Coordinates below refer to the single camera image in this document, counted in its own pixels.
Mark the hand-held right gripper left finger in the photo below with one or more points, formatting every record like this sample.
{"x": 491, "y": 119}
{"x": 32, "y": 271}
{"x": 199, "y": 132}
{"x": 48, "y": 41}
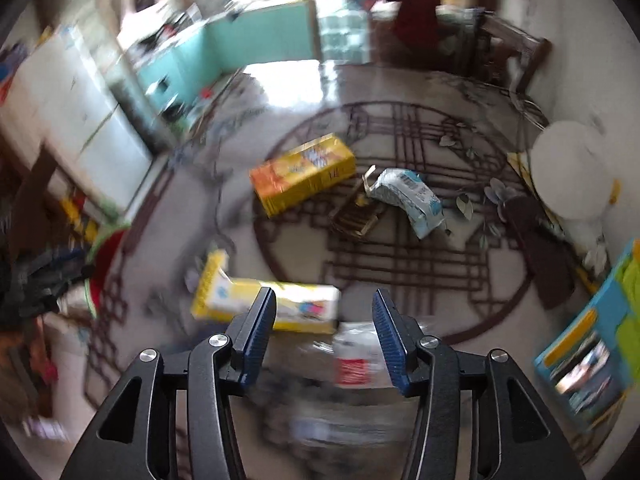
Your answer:
{"x": 257, "y": 340}

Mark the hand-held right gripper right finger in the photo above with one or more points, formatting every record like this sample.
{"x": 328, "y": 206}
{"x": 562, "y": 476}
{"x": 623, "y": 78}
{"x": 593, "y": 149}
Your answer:
{"x": 390, "y": 345}

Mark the clear bottle with red label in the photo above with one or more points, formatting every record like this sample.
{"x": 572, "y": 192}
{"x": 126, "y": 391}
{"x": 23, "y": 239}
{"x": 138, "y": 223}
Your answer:
{"x": 352, "y": 367}

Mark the yellow white box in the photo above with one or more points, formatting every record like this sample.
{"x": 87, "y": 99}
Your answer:
{"x": 235, "y": 300}

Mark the brown gold wrapper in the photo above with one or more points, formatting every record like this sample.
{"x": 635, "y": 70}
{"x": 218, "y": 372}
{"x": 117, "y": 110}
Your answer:
{"x": 355, "y": 217}

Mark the white blue snack packet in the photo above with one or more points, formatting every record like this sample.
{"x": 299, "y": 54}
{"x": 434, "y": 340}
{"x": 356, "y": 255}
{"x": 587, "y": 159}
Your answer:
{"x": 410, "y": 195}

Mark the yellow orange snack box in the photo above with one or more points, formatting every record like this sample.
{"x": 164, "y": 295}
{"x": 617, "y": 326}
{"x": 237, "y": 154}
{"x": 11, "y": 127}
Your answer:
{"x": 300, "y": 175}

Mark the carved dark wooden chair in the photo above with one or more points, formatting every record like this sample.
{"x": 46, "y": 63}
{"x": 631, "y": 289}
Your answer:
{"x": 30, "y": 200}

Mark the white refrigerator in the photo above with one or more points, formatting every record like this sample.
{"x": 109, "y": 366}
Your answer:
{"x": 75, "y": 110}

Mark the dark brown pouch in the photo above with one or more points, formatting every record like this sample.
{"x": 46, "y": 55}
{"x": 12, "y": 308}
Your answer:
{"x": 542, "y": 255}

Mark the blue colourful box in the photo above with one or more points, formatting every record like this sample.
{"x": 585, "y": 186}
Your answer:
{"x": 590, "y": 340}

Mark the teal kitchen cabinets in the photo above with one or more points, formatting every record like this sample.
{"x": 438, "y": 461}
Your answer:
{"x": 260, "y": 30}

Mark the brown wooden chair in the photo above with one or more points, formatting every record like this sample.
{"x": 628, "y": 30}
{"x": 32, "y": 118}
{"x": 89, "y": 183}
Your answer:
{"x": 520, "y": 50}

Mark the dark red garment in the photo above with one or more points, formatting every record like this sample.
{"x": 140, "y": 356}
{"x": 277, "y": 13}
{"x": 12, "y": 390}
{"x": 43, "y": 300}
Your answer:
{"x": 415, "y": 5}

